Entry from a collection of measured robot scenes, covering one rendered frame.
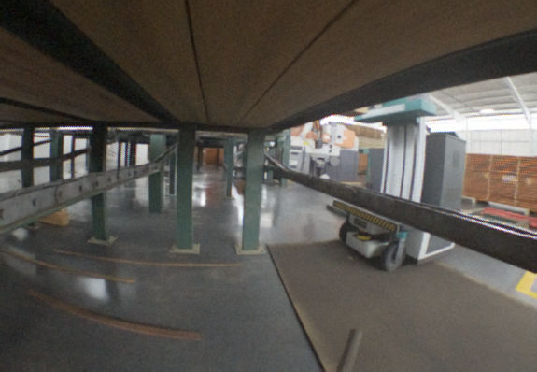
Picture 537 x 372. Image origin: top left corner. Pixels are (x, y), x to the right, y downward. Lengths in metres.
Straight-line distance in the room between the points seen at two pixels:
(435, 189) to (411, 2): 1.42
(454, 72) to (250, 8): 0.38
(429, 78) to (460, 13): 0.27
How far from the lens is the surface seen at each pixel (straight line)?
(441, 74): 0.51
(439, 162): 1.58
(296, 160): 5.54
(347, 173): 6.67
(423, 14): 0.27
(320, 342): 0.84
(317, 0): 0.25
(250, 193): 1.34
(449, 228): 0.37
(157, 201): 2.22
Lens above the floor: 0.61
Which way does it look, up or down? 4 degrees down
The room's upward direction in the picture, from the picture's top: 4 degrees clockwise
